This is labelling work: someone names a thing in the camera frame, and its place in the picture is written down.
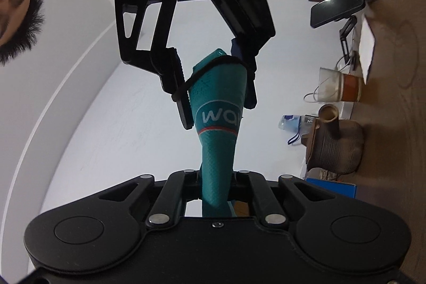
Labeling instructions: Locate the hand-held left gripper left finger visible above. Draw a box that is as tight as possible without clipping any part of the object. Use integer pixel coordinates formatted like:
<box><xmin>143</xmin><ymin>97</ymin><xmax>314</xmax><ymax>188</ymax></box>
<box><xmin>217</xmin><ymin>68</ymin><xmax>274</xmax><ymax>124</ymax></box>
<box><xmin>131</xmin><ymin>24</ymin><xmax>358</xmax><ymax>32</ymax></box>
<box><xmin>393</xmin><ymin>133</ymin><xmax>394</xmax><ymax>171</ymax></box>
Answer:
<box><xmin>98</xmin><ymin>169</ymin><xmax>203</xmax><ymax>229</ymax></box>

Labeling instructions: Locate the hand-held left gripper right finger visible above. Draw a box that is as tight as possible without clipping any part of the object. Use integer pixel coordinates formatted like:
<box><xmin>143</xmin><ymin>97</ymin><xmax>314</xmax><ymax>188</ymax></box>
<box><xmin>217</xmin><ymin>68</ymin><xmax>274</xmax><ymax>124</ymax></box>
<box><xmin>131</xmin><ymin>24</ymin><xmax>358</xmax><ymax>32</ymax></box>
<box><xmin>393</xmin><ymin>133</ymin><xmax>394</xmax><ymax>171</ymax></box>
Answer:
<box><xmin>228</xmin><ymin>169</ymin><xmax>335</xmax><ymax>229</ymax></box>

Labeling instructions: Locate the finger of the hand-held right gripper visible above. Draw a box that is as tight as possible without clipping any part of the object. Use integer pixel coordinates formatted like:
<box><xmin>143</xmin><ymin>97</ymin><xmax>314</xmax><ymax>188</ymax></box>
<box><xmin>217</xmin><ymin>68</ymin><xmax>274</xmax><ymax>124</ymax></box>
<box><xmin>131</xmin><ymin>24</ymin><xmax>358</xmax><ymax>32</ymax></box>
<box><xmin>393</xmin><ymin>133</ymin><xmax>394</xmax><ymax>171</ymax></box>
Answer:
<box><xmin>114</xmin><ymin>0</ymin><xmax>194</xmax><ymax>131</ymax></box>
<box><xmin>210</xmin><ymin>0</ymin><xmax>277</xmax><ymax>110</ymax></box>

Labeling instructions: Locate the black hair tie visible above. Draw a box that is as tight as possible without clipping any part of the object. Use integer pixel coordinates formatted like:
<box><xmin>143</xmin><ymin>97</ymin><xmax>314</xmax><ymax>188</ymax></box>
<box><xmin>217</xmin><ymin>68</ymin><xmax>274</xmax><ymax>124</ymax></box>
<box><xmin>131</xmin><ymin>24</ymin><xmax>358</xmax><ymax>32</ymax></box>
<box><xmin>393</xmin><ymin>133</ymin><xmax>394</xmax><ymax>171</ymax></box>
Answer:
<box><xmin>171</xmin><ymin>56</ymin><xmax>248</xmax><ymax>102</ymax></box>

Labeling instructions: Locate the teal shopping bag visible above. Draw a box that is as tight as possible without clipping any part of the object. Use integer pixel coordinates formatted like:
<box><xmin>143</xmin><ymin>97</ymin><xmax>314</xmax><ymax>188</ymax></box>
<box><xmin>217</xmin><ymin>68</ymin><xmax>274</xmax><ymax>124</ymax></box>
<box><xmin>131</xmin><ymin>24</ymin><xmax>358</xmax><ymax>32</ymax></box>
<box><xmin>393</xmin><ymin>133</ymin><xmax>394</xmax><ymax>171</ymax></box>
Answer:
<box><xmin>189</xmin><ymin>48</ymin><xmax>248</xmax><ymax>217</ymax></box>

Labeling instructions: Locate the clear water bottle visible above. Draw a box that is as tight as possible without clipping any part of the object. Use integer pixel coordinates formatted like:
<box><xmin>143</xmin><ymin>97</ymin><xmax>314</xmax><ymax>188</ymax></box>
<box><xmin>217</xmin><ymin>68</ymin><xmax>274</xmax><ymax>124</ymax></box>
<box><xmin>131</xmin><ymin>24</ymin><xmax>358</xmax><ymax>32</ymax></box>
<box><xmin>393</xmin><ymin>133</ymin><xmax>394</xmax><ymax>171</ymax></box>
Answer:
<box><xmin>279</xmin><ymin>114</ymin><xmax>318</xmax><ymax>145</ymax></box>

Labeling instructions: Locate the blue cardboard box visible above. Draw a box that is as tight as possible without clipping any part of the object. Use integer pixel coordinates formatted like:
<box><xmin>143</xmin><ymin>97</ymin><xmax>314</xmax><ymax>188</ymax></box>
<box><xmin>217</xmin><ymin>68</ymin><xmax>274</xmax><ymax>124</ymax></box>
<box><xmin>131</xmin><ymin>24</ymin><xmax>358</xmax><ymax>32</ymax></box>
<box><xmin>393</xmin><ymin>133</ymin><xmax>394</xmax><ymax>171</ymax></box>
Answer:
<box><xmin>305</xmin><ymin>177</ymin><xmax>359</xmax><ymax>199</ymax></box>

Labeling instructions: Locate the black smartphone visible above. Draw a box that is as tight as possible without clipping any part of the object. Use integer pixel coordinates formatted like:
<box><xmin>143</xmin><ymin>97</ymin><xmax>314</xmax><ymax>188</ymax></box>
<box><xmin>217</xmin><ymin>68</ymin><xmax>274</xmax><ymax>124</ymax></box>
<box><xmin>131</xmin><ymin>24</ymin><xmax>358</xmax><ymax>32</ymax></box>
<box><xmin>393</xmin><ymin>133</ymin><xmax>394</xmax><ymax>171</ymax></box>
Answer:
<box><xmin>310</xmin><ymin>0</ymin><xmax>366</xmax><ymax>28</ymax></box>

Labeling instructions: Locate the black phone stand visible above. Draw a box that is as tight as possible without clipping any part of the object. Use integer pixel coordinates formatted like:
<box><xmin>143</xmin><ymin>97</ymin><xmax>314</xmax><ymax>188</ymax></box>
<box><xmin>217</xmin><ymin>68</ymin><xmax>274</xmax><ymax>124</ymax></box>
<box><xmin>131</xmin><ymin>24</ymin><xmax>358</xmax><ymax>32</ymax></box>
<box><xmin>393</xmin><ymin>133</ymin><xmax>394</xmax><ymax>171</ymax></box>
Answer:
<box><xmin>338</xmin><ymin>15</ymin><xmax>359</xmax><ymax>67</ymax></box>

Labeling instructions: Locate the white orange cup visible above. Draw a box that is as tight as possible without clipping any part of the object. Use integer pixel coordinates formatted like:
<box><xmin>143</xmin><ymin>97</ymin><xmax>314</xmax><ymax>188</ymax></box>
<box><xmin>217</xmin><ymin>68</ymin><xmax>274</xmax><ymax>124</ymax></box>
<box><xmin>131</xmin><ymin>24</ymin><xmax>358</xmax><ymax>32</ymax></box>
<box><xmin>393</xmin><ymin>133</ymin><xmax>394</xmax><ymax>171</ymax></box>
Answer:
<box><xmin>318</xmin><ymin>67</ymin><xmax>364</xmax><ymax>103</ymax></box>

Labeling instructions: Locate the white paper sheet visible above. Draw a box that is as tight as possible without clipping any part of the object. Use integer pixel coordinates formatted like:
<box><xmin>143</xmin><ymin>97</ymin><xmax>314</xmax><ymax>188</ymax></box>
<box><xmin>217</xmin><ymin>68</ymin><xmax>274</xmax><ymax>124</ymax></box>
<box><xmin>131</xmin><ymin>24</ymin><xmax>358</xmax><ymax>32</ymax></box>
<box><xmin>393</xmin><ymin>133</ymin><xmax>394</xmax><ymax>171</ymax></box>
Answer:
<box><xmin>360</xmin><ymin>15</ymin><xmax>376</xmax><ymax>83</ymax></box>

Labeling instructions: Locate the person's head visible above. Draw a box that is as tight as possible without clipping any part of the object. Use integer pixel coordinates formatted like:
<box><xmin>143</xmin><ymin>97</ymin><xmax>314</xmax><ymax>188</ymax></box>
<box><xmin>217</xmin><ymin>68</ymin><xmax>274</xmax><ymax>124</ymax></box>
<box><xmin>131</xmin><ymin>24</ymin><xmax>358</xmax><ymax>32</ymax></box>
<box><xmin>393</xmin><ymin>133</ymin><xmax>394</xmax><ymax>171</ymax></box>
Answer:
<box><xmin>0</xmin><ymin>0</ymin><xmax>45</xmax><ymax>67</ymax></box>

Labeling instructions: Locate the white cable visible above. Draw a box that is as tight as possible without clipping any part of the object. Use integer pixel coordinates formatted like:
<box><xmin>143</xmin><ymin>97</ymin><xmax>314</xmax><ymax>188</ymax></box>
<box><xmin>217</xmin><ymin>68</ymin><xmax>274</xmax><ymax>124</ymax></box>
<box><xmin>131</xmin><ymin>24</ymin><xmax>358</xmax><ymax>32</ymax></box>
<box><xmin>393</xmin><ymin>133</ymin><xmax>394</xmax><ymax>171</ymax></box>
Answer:
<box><xmin>304</xmin><ymin>54</ymin><xmax>347</xmax><ymax>104</ymax></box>

